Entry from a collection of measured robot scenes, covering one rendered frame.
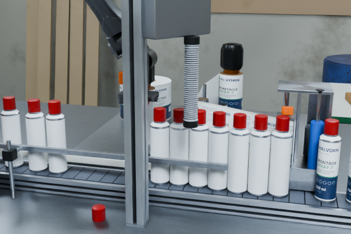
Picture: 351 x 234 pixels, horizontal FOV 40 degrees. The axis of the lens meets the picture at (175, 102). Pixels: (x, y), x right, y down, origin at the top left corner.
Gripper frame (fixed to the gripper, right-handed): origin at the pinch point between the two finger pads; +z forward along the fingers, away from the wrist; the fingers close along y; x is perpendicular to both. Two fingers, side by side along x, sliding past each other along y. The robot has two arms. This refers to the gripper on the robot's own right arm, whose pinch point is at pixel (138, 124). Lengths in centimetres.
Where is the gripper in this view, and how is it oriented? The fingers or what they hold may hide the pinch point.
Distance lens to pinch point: 134.6
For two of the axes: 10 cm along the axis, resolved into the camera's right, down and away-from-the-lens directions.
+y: -9.8, -0.8, 2.1
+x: -2.2, 2.5, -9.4
